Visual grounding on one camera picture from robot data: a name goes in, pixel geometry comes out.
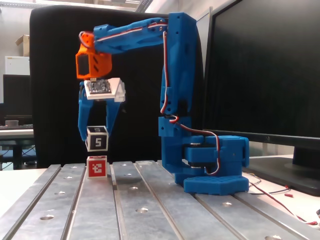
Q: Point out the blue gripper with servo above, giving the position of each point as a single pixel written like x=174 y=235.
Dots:
x=84 y=108

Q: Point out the black cube with number five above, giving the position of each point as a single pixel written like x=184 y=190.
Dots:
x=97 y=142

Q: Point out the blue and orange robot arm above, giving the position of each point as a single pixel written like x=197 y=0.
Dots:
x=180 y=75

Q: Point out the red cube with white pattern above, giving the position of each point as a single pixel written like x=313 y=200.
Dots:
x=96 y=168

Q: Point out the black backdrop board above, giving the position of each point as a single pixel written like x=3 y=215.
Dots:
x=62 y=50

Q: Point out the dark keyboard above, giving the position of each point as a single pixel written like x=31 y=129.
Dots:
x=20 y=126

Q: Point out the black background monitor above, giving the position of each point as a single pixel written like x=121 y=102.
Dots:
x=17 y=95

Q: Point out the grey background desk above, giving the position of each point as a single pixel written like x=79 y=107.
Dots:
x=15 y=133

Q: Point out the small grey cup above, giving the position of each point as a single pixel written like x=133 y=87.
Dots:
x=11 y=123

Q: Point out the brown cardboard box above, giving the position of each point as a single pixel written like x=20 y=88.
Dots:
x=23 y=42

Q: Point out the black Dell monitor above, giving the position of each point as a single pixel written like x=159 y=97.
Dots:
x=275 y=75

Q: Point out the aluminium slotted base plate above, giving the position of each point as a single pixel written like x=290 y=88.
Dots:
x=100 y=212

